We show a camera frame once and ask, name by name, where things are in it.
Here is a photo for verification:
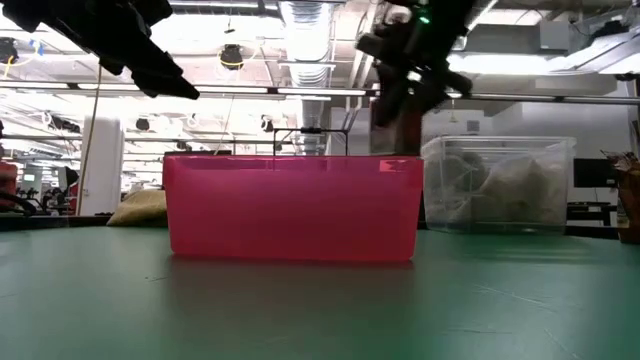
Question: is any silver ventilation duct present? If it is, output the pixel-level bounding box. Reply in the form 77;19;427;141
278;0;335;156

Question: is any grey crumpled cloth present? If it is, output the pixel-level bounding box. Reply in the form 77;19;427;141
429;152;489;226

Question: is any black aluminium table frame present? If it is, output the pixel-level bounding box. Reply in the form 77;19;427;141
0;213;624;240

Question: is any white crumpled cloth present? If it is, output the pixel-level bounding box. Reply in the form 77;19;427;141
474;157;569;226

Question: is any black ceiling dome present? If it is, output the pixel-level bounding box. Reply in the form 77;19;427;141
218;43;245;71

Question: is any green table mat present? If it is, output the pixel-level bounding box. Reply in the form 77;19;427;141
0;225;640;360

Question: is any pink plastic bin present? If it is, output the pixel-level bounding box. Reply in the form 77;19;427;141
162;153;425;264

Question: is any grey overhead rail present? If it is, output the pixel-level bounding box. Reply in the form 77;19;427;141
0;79;640;106

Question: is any red-brown spice packet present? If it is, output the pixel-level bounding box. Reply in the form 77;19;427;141
602;149;640;245

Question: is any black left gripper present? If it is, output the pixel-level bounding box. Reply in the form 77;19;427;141
49;0;201;100

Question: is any clear plastic storage box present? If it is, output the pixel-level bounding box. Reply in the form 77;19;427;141
420;135;577;235

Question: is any yellow checked cloth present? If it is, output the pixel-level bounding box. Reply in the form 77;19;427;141
106;188;169;229

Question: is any black background monitor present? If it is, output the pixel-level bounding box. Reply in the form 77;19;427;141
573;157;617;189

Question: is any white round pillar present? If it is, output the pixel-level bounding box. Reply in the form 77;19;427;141
79;117;125;217

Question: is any black background bench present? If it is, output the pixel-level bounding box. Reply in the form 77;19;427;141
567;200;619;227

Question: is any grey ceiling unit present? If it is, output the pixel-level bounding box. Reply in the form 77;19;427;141
538;19;571;51

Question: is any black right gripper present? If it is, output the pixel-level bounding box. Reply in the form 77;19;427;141
355;0;476;129

